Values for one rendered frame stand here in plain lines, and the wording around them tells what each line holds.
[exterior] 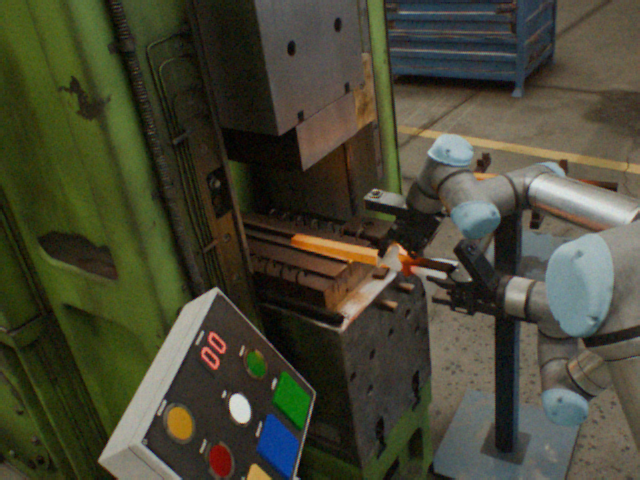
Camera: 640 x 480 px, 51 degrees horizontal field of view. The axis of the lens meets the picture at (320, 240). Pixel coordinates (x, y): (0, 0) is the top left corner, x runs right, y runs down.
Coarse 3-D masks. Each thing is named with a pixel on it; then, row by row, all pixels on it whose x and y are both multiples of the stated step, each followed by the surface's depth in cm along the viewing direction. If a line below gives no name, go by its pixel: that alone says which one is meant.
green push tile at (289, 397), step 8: (280, 376) 116; (288, 376) 117; (280, 384) 114; (288, 384) 116; (296, 384) 117; (280, 392) 113; (288, 392) 115; (296, 392) 116; (304, 392) 118; (280, 400) 112; (288, 400) 113; (296, 400) 115; (304, 400) 117; (280, 408) 111; (288, 408) 113; (296, 408) 114; (304, 408) 116; (288, 416) 112; (296, 416) 113; (304, 416) 115; (296, 424) 113
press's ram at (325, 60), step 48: (192, 0) 118; (240, 0) 112; (288, 0) 117; (336, 0) 128; (240, 48) 117; (288, 48) 120; (336, 48) 132; (240, 96) 123; (288, 96) 123; (336, 96) 135
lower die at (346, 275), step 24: (264, 216) 176; (264, 240) 165; (336, 240) 161; (360, 240) 159; (264, 264) 159; (312, 264) 154; (336, 264) 152; (360, 264) 157; (288, 288) 153; (312, 288) 148; (336, 288) 150
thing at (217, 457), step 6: (216, 450) 95; (222, 450) 96; (210, 456) 94; (216, 456) 95; (222, 456) 96; (228, 456) 97; (210, 462) 94; (216, 462) 94; (222, 462) 95; (228, 462) 96; (216, 468) 94; (222, 468) 95; (228, 468) 96; (222, 474) 94
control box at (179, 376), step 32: (192, 320) 108; (224, 320) 111; (160, 352) 106; (192, 352) 101; (224, 352) 107; (160, 384) 95; (192, 384) 98; (224, 384) 104; (256, 384) 110; (128, 416) 94; (160, 416) 91; (192, 416) 95; (224, 416) 100; (256, 416) 106; (128, 448) 86; (160, 448) 88; (192, 448) 92; (256, 448) 103
